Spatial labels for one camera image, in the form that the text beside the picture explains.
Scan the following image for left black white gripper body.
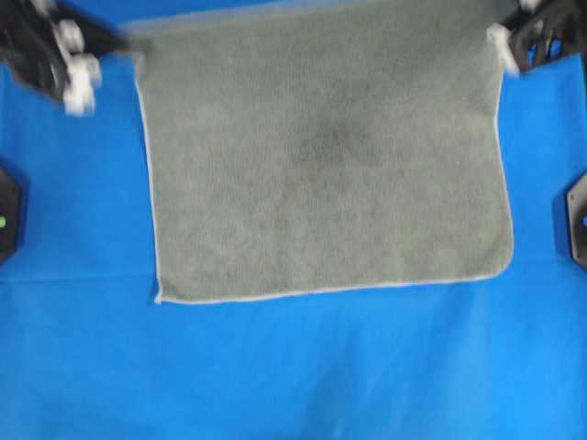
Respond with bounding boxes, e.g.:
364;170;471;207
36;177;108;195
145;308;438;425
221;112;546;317
1;1;102;115

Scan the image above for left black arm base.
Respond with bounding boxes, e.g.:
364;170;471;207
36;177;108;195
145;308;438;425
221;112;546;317
1;158;30;265

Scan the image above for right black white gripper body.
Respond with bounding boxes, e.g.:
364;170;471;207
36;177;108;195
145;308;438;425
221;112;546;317
487;0;586;73

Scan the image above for grey microfibre towel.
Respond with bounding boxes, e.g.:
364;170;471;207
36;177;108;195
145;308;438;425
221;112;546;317
128;1;514;304

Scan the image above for blue table cloth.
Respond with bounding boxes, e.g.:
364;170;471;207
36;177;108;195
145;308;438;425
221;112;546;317
0;0;587;440

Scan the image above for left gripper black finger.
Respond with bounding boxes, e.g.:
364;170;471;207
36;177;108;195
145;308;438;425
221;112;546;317
59;1;131;58

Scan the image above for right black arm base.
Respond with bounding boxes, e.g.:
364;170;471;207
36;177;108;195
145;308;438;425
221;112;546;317
566;173;587;270

